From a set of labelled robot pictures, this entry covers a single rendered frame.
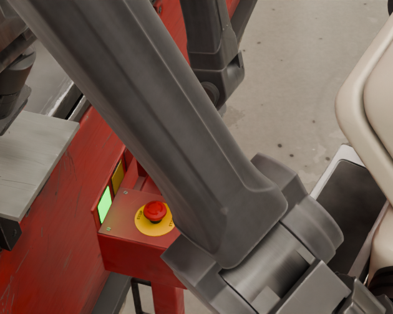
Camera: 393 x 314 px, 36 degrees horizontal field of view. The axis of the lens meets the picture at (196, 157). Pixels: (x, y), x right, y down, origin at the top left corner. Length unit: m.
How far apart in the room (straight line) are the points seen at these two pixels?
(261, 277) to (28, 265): 0.81
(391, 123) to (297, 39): 2.30
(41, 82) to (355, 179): 0.64
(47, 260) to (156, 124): 0.96
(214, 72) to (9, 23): 0.37
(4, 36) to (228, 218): 0.31
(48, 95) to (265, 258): 0.79
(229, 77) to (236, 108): 1.48
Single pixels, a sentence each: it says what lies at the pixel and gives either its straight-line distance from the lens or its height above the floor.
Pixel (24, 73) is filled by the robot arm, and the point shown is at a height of 1.18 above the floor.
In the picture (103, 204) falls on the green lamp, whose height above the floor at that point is 0.82.
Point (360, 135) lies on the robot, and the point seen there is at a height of 1.29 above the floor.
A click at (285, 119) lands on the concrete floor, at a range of 2.34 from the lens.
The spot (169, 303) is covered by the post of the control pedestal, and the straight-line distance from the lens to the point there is 1.33.
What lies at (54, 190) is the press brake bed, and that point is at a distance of 1.19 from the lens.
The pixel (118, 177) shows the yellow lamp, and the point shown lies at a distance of 1.07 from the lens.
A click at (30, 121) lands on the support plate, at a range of 0.92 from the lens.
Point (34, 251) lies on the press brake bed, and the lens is 1.19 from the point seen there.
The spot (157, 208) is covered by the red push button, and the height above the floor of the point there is 0.81.
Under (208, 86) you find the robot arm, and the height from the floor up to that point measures 1.04.
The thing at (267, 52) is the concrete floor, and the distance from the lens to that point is 2.65.
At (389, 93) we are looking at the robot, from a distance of 0.45.
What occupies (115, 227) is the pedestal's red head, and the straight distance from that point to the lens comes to 1.04.
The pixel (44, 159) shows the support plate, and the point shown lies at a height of 1.00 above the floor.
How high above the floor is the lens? 1.62
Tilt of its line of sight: 47 degrees down
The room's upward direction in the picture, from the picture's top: 1 degrees counter-clockwise
